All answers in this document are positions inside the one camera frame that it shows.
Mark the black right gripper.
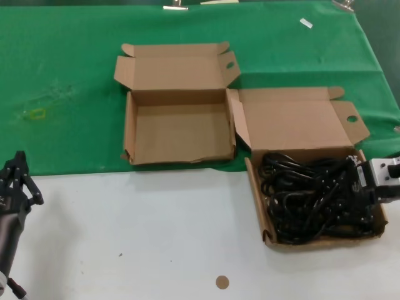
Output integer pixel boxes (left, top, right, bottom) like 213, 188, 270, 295
315, 173, 378, 226

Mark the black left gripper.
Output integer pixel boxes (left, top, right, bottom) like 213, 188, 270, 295
0, 151, 44, 226

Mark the cardboard box with round hole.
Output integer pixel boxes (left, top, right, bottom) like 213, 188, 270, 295
225, 86, 389, 254

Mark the cardboard box with oval hole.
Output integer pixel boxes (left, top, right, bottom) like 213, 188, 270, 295
112, 41, 241, 166

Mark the yellow rubber band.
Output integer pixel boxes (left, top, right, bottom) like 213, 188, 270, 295
29, 108, 48, 121

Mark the green table cloth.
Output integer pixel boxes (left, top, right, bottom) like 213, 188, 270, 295
0, 1, 400, 179

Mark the black power cable pile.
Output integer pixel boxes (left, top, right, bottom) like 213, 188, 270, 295
259, 152, 376, 245

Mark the black cable with plug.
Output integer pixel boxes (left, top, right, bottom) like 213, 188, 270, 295
6, 277, 29, 300

